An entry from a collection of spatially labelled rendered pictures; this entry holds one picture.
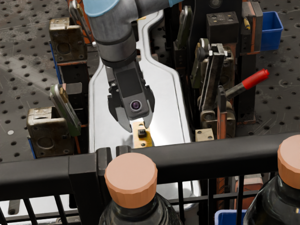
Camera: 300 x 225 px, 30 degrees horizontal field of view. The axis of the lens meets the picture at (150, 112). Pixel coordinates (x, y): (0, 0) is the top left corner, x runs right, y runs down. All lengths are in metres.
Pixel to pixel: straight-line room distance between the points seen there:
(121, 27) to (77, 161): 0.61
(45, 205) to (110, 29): 0.37
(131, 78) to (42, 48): 0.99
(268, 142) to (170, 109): 0.84
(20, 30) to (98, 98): 0.89
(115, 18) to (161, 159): 0.60
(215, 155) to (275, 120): 1.25
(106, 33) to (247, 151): 0.62
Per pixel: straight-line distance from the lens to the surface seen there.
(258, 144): 0.44
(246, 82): 1.15
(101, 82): 1.37
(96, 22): 1.01
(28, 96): 1.85
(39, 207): 1.13
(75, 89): 1.38
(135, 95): 1.07
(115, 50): 1.04
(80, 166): 0.43
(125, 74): 1.08
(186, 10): 1.40
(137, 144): 1.20
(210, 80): 1.11
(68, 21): 1.52
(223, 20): 1.33
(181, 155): 0.44
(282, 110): 1.72
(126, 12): 1.01
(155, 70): 1.38
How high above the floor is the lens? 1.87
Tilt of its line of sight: 43 degrees down
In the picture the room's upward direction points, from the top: 6 degrees counter-clockwise
